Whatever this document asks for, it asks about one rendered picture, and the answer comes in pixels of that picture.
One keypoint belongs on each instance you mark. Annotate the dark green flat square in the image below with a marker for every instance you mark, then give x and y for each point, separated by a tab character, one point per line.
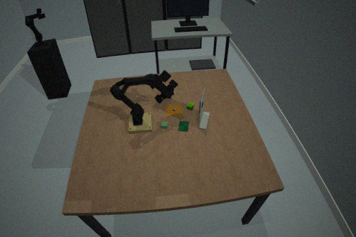
183	126

